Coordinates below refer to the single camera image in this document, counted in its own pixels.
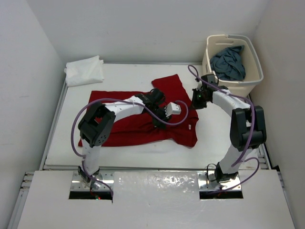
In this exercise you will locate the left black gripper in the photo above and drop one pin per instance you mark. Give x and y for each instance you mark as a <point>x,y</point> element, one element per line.
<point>158,124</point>

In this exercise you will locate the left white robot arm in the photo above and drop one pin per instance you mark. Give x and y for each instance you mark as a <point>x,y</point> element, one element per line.
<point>96,125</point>

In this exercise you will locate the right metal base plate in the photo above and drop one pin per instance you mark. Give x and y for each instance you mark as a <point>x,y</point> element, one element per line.
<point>206,182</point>

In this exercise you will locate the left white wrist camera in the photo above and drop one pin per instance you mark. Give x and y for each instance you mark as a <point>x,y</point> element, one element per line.
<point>172,109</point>

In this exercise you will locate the blue t shirt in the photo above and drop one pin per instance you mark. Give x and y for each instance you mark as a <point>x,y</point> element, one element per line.
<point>228,64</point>

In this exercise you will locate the white foreground cover board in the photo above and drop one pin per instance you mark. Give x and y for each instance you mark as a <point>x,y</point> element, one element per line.
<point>155,200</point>

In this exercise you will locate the cream plastic laundry basket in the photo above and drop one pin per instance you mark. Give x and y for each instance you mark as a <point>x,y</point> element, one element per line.
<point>254,74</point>

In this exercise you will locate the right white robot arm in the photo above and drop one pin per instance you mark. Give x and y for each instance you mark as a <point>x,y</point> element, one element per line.
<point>247,128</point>

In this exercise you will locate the red t shirt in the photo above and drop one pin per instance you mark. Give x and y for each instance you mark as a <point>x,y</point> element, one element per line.
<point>139,129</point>

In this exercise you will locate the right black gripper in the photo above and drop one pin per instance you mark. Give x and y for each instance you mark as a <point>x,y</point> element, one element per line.
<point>195,103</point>

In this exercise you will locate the white printed t shirt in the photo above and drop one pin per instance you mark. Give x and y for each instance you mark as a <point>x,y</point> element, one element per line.
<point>83,72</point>

